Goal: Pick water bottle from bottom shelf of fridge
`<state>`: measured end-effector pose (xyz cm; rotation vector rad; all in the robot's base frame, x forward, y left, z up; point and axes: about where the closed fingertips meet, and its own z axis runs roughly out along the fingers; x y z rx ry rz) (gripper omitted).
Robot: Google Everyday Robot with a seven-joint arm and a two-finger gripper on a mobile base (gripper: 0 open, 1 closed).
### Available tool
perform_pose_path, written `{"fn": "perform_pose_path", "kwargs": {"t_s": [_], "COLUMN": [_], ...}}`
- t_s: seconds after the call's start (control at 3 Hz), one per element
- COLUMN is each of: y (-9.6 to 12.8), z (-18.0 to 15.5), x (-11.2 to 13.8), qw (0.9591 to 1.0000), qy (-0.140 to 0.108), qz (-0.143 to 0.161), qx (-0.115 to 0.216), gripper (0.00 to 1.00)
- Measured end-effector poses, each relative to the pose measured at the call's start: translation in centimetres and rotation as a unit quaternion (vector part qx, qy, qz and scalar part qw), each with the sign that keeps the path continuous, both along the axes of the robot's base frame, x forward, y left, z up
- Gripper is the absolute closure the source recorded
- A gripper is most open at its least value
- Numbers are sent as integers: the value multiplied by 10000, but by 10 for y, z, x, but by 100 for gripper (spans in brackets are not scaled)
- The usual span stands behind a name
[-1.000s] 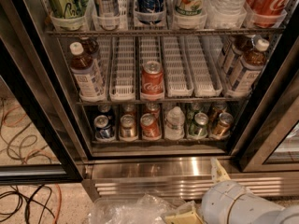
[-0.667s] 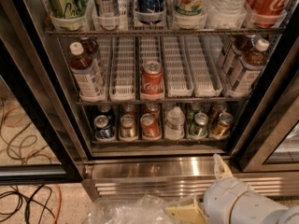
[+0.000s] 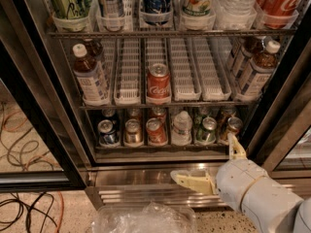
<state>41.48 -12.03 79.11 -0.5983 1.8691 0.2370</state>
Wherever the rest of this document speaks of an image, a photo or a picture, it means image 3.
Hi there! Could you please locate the orange cable on floor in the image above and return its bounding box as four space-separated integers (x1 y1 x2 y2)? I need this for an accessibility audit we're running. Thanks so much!
54 191 65 233

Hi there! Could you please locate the orange can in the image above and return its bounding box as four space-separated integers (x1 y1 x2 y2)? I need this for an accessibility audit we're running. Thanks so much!
220 116 243 144
217 106 236 126

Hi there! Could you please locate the clear plastic bin with bag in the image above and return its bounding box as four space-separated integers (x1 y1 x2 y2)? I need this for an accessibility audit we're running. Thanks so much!
91 202 197 233

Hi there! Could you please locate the green tall can top shelf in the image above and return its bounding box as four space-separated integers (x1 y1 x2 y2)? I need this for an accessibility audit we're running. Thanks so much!
44 0 95 20

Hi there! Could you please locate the white empty shelf tray right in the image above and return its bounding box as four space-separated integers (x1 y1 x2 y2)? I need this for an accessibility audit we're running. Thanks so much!
192 38 231 101

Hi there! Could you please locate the red can bottom front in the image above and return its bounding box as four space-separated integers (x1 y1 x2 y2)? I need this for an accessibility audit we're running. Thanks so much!
146 117 167 145

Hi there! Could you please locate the silver tall can top shelf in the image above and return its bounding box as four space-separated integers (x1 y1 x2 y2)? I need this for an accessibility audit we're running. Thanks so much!
98 0 124 18

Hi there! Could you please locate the red can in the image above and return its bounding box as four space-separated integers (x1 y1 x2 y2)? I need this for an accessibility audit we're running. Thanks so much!
146 117 167 145
150 107 166 122

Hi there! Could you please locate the right front tea bottle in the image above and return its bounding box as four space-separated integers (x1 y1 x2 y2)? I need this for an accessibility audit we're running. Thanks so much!
238 40 280 96

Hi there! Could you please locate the left front tea bottle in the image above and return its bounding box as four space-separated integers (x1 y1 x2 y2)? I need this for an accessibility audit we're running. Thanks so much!
73 44 108 106

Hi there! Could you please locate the gold can bottom front left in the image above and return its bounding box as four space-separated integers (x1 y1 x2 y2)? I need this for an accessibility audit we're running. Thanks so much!
125 119 142 144

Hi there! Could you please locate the red cola can middle shelf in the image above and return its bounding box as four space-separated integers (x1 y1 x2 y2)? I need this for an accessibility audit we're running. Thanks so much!
147 63 170 99

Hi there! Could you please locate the gold can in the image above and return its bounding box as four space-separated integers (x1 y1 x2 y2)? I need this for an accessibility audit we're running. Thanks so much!
127 108 142 120
125 119 142 144

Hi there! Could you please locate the green can bottom front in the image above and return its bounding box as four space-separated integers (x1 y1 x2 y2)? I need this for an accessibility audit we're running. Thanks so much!
196 116 217 145

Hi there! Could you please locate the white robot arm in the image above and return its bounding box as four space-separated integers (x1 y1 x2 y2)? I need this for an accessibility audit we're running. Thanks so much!
170 134 311 233

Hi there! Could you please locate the blue can bottom rear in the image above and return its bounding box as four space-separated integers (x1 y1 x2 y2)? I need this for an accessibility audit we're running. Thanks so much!
102 109 119 124

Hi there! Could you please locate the orange can bottom front right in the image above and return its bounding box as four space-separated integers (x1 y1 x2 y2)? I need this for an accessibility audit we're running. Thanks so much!
220 116 243 144

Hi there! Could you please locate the red can bottom rear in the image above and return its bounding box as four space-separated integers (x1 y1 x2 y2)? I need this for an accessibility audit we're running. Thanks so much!
150 107 166 122

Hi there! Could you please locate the glass fridge door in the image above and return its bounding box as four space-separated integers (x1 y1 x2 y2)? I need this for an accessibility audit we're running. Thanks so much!
0 0 88 192
242 14 311 180

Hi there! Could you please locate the left rear tea bottle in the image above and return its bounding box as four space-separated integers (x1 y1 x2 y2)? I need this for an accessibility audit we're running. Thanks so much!
84 39 106 71

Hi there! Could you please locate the blue can bottom front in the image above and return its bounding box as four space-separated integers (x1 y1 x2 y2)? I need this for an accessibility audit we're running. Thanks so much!
97 119 119 145

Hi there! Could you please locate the red cola bottle top shelf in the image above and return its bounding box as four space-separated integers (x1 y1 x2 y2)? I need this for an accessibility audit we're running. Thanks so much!
257 0 300 29

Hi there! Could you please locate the white empty shelf tray centre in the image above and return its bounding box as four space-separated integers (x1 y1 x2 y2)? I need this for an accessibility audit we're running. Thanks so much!
168 38 201 101

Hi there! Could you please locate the green can bottom rear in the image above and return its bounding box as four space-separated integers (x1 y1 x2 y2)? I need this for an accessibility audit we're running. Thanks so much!
193 107 211 127

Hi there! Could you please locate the white empty shelf tray left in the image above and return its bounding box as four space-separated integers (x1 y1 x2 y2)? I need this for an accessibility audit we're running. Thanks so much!
114 39 142 105

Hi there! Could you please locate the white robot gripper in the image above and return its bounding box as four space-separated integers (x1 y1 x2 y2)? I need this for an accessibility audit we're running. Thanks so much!
170 133 267 212

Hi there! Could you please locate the black cable on floor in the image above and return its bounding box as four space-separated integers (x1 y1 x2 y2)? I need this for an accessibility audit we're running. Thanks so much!
0 191 59 233

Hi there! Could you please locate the orange can bottom rear right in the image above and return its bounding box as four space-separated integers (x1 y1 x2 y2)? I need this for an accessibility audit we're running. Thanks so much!
217 106 236 126

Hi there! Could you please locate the right rear tea bottle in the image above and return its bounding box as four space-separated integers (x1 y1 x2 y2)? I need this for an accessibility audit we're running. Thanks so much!
226 36 271 79

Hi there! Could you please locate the right glass fridge door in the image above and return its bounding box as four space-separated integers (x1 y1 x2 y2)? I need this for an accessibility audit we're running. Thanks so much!
242 14 311 180

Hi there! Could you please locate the tea bottle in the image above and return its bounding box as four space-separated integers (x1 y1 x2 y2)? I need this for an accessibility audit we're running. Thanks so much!
73 44 108 106
226 36 271 79
84 39 106 71
238 40 280 96

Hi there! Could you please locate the white empty shelf tray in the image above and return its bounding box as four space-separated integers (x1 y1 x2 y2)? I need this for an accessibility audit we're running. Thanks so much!
192 38 231 101
114 39 142 105
168 38 201 101

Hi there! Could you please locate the left glass fridge door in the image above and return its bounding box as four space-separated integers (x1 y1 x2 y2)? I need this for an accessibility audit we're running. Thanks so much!
0 0 88 192

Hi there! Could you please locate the clear water bottle bottom shelf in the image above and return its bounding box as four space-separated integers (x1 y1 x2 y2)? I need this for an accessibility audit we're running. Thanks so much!
171 111 192 146

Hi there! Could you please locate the steel fridge base grille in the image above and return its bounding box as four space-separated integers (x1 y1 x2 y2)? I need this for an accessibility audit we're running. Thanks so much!
85 163 311 210

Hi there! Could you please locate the gold can bottom rear left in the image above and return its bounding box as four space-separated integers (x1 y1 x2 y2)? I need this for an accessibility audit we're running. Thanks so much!
127 108 142 120

